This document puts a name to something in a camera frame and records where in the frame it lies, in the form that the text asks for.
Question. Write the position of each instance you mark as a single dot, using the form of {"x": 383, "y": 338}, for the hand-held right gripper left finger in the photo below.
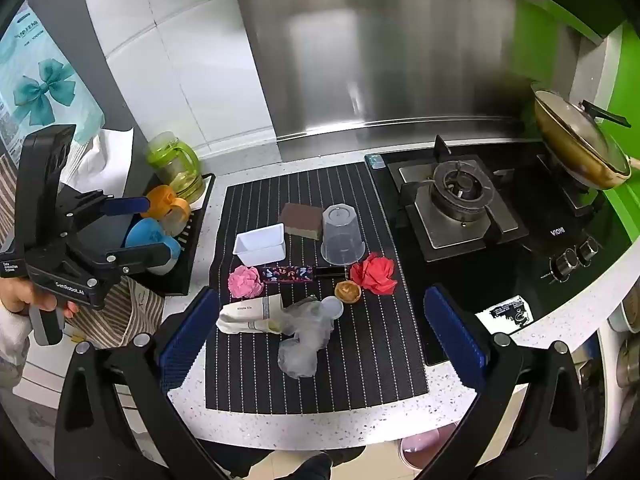
{"x": 190, "y": 330}

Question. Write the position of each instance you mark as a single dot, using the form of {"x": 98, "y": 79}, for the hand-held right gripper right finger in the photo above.
{"x": 452, "y": 330}

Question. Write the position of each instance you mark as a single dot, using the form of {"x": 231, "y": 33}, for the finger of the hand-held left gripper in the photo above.
{"x": 127, "y": 205}
{"x": 140, "y": 257}

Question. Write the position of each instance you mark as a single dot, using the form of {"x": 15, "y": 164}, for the pink paper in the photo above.
{"x": 245, "y": 282}

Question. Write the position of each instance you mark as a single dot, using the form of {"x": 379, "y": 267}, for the red paper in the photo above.
{"x": 375, "y": 272}

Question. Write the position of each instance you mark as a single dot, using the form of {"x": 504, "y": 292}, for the pink trash bin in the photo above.
{"x": 425, "y": 452}

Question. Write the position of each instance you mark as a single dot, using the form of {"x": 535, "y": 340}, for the person's left forearm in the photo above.
{"x": 11, "y": 340}

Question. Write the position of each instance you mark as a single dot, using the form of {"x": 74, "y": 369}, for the person's left hand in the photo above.
{"x": 20, "y": 296}

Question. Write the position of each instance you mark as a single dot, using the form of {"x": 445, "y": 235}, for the blue bowl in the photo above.
{"x": 145, "y": 235}

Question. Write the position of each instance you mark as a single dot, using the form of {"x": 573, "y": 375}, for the orange cup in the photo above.
{"x": 165, "y": 200}

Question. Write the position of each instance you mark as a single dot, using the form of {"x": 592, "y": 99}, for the black dish tray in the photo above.
{"x": 175, "y": 280}

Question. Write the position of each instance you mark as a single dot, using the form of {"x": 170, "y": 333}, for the brown striped cloth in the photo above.
{"x": 125, "y": 310}

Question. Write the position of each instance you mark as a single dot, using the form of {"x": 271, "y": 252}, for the white printed label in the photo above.
{"x": 505, "y": 314}

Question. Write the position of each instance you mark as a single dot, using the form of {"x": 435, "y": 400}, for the white plastic bag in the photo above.
{"x": 102, "y": 152}

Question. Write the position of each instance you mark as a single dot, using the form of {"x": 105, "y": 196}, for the green glass pitcher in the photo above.
{"x": 177, "y": 165}

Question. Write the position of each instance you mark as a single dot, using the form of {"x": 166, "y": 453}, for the white rectangular container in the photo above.
{"x": 260, "y": 247}

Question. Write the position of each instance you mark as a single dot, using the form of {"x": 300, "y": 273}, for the plastic bag with teal bow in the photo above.
{"x": 45, "y": 90}

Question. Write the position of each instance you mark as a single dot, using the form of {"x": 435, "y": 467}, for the black striped mat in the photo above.
{"x": 350, "y": 370}

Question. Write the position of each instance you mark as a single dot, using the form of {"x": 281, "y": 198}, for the dark patterned wrapper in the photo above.
{"x": 287, "y": 273}

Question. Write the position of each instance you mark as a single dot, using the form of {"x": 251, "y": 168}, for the crumpled clear plastic bag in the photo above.
{"x": 305, "y": 340}

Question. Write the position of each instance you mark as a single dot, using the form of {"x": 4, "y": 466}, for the clear round lid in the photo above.
{"x": 332, "y": 307}

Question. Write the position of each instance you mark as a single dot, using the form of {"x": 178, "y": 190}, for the black gas stove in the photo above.
{"x": 545, "y": 240}

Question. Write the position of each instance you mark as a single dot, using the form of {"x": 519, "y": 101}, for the black pen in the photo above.
{"x": 330, "y": 272}

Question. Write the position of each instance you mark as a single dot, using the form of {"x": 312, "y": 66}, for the clear plastic cup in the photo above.
{"x": 341, "y": 240}

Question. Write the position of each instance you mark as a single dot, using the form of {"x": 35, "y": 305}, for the brown sponge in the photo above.
{"x": 300, "y": 217}

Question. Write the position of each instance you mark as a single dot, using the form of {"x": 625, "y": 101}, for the small blue packet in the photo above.
{"x": 375, "y": 161}

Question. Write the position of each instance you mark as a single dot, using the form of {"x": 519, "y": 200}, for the person's leg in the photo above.
{"x": 315, "y": 467}

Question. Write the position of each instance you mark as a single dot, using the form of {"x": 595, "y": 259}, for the brass wok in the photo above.
{"x": 565, "y": 160}

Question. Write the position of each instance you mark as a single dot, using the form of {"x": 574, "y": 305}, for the glass wok lid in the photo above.
{"x": 575, "y": 125}

